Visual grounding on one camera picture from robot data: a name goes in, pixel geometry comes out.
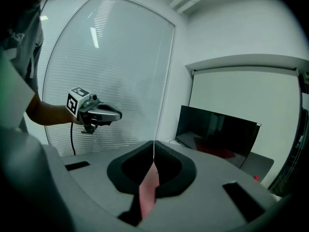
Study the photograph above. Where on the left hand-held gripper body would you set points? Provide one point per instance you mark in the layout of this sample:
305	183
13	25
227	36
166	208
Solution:
74	100

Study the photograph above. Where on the black curved monitor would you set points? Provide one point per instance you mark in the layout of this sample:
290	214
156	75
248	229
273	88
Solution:
217	134

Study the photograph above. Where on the white slatted window blind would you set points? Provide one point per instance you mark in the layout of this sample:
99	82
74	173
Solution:
108	69

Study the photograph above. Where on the person's left forearm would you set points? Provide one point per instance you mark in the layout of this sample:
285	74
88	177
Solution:
48	115

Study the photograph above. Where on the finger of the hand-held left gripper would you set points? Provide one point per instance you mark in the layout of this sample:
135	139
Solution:
108	116

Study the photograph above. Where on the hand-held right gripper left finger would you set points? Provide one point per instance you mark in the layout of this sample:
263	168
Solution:
96	182

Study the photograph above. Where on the person in grey shirt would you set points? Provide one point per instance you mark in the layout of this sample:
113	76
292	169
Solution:
21	45

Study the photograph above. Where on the grey desk divider panel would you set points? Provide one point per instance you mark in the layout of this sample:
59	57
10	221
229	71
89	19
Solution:
258	165

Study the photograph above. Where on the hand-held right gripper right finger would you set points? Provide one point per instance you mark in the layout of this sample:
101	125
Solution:
205	202

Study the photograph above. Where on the pink mat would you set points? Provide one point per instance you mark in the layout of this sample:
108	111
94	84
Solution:
148	194

